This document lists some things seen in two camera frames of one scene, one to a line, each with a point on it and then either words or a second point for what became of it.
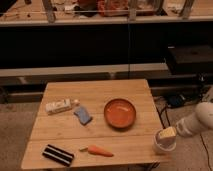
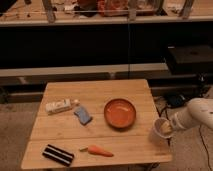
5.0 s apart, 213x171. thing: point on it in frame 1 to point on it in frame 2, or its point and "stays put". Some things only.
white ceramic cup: (162, 149) to (160, 133)
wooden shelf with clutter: (62, 12) stays put
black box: (188, 60) stays put
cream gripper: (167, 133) to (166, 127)
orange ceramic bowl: (120, 113) stays put
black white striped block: (61, 156) stays put
